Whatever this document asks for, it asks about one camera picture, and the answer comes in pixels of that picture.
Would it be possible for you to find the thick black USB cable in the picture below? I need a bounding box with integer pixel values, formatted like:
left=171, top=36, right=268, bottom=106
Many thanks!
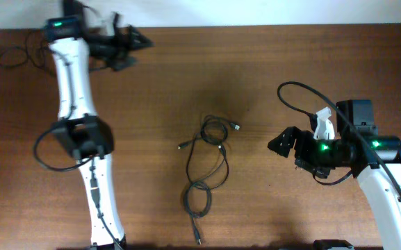
left=177, top=117, right=229, bottom=246

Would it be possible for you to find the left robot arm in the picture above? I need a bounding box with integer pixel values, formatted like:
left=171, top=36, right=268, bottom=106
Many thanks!
left=39, top=1, right=154, bottom=249

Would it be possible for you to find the thin black cable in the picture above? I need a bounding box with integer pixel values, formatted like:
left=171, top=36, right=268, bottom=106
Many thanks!
left=0, top=29, right=57, bottom=77

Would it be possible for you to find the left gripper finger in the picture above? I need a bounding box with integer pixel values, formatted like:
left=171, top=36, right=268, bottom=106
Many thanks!
left=127, top=25, right=154, bottom=51
left=111, top=57, right=137, bottom=72

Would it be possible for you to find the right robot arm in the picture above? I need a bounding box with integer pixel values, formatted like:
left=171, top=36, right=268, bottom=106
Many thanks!
left=268, top=100, right=401, bottom=249

